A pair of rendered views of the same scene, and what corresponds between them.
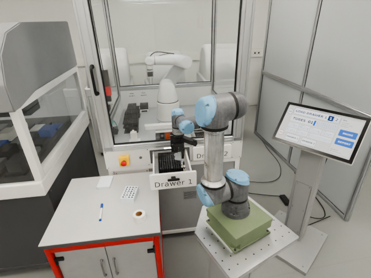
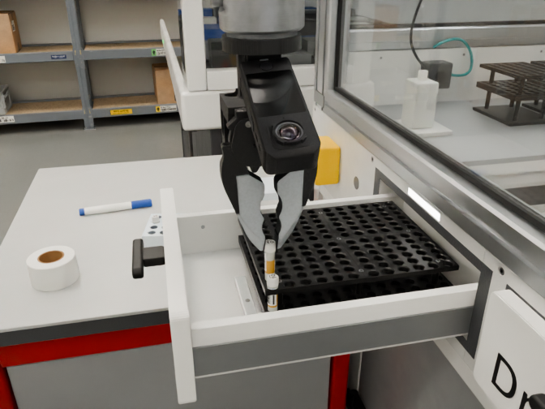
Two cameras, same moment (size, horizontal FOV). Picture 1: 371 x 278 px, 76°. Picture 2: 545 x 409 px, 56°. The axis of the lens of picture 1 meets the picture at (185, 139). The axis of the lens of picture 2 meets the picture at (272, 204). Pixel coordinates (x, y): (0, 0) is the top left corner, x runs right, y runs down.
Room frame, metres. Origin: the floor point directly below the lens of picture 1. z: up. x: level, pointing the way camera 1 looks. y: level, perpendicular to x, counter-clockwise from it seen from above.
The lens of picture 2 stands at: (1.27, -0.43, 1.21)
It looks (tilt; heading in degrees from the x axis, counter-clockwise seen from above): 25 degrees down; 84
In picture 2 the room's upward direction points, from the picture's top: straight up
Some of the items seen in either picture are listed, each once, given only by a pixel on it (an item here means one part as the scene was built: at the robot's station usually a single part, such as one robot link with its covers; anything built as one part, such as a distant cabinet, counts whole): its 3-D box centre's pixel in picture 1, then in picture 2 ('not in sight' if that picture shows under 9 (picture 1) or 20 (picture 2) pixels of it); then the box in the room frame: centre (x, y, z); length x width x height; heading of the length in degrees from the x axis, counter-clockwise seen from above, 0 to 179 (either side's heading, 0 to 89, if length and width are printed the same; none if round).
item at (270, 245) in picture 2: not in sight; (269, 260); (1.32, 0.03, 0.92); 0.01 x 0.01 x 0.05
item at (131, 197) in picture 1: (130, 194); (183, 233); (1.21, 0.36, 0.78); 0.12 x 0.08 x 0.04; 175
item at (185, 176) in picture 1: (173, 180); (175, 277); (1.21, 0.08, 0.87); 0.29 x 0.02 x 0.11; 96
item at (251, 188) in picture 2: (179, 158); (246, 203); (1.30, 0.04, 0.98); 0.06 x 0.03 x 0.09; 97
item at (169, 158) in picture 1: (171, 163); (337, 260); (1.41, 0.11, 0.87); 0.22 x 0.18 x 0.06; 6
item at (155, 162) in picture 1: (170, 163); (344, 263); (1.42, 0.11, 0.86); 0.40 x 0.26 x 0.06; 6
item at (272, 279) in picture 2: not in sight; (272, 294); (1.32, 0.01, 0.89); 0.01 x 0.01 x 0.05
